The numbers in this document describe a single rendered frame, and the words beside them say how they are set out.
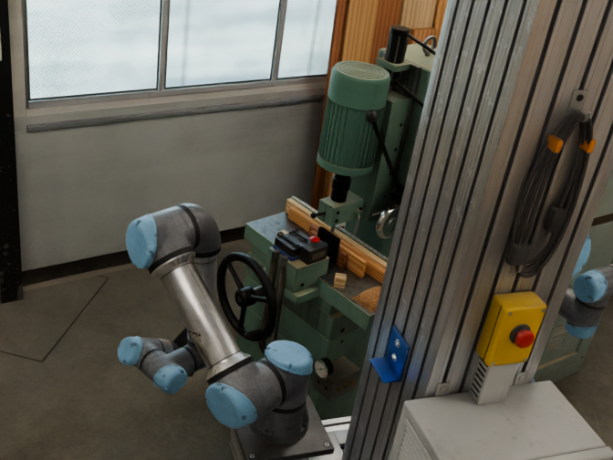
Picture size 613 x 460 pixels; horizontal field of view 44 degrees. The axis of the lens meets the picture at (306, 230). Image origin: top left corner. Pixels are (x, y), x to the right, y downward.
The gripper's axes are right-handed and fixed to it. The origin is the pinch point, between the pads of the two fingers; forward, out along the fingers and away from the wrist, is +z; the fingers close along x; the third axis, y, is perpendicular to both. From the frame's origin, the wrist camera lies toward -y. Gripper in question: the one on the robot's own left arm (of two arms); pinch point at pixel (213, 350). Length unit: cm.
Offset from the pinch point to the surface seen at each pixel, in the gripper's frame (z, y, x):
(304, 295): 15.0, -26.0, 10.2
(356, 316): 19.7, -28.2, 26.8
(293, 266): 8.6, -32.9, 6.1
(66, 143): 33, -22, -144
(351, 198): 30, -58, 0
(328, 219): 24, -49, 0
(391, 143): 26, -79, 7
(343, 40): 120, -122, -100
